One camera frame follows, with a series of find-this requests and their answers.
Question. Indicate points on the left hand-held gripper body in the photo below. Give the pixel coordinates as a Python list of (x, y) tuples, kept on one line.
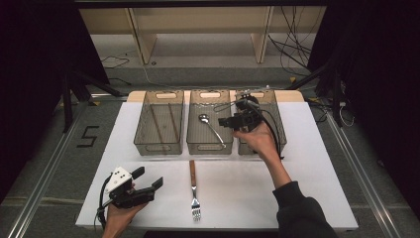
[(128, 196)]

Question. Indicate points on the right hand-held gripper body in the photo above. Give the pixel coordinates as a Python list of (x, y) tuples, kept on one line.
[(246, 117)]

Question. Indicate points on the metal spoon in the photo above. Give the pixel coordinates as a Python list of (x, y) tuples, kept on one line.
[(203, 117)]

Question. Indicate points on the translucent grey plastic bin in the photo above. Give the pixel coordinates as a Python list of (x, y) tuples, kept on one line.
[(198, 135), (145, 125), (246, 149)]

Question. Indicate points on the person's left hand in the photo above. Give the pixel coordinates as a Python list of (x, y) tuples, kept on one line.
[(119, 218)]

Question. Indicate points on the person's right hand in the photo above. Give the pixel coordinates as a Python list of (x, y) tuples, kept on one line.
[(261, 140)]

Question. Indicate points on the yellow tape piece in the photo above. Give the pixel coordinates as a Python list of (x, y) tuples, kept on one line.
[(293, 79), (95, 103)]

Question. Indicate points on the white table mat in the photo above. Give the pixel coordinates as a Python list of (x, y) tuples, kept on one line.
[(313, 165)]

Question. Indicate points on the black metal stand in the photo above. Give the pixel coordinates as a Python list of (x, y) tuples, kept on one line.
[(336, 99)]

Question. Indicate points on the black tripod stand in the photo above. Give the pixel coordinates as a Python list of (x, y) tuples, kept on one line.
[(67, 105)]

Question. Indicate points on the beige wooden desk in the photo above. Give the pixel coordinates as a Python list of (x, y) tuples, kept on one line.
[(147, 39)]

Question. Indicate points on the black curtain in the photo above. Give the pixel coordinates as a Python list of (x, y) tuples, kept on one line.
[(379, 82), (33, 82)]

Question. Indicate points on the aluminium floor rail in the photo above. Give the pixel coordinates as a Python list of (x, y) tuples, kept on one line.
[(363, 185), (43, 185)]

